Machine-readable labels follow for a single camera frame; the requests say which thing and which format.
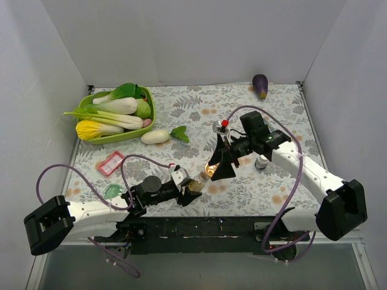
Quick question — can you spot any orange round pill case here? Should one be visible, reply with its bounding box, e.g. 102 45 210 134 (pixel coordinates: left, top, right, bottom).
204 164 219 178

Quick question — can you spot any clear bottle of yellow pills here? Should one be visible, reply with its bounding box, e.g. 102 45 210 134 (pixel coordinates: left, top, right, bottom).
187 172 210 192

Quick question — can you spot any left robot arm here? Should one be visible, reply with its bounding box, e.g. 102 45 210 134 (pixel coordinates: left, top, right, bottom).
24 176 202 256

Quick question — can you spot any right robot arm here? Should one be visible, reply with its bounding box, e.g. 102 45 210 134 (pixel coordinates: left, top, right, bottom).
208 111 368 241

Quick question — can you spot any white cap pill bottle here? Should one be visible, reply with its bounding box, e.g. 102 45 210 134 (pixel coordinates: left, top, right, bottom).
255 155 269 170

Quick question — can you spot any floral table mat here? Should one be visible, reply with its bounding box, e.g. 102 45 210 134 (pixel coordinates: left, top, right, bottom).
65 84 322 217

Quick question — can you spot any white radish with leaf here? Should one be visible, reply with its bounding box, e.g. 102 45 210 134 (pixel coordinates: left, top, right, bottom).
141 126 190 144

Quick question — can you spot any green round pill case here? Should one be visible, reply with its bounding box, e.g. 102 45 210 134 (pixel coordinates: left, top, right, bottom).
103 184 123 199

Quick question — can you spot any pink rectangular pill box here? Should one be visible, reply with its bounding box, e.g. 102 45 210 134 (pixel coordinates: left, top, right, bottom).
97 151 125 176

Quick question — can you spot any purple eggplant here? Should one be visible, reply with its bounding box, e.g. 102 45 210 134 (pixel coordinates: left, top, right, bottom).
252 74 268 100

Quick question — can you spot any pink sweet potato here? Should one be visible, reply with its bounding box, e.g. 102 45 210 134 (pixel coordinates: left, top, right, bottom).
142 118 152 127

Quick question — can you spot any green round cabbage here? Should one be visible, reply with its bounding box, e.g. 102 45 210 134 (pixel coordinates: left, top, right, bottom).
132 99 151 119

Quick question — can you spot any long white celery cabbage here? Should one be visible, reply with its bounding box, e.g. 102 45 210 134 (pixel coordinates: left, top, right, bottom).
63 109 143 130

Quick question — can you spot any white bok choy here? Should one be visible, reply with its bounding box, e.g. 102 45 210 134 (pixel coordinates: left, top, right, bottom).
83 83 141 115

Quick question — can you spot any yellow napa cabbage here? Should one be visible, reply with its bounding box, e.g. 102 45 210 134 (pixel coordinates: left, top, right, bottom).
76 120 124 140

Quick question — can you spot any green vegetable basket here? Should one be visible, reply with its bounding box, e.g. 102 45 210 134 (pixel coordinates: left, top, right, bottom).
73 85 156 145

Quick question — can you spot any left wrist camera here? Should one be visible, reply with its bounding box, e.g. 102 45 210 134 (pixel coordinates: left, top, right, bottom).
171 166 190 187

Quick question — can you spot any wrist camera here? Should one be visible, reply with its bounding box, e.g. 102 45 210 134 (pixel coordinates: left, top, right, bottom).
212 121 230 138
171 166 190 187

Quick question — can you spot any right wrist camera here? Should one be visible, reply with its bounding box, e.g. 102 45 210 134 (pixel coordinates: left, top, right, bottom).
212 121 230 138

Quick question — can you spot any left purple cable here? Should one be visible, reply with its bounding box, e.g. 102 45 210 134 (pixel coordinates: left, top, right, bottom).
36 154 176 279

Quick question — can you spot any purple cable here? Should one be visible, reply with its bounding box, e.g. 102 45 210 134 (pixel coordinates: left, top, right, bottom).
223 105 315 262
36 154 176 279

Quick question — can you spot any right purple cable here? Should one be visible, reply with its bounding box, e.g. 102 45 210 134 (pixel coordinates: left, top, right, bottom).
223 105 315 262

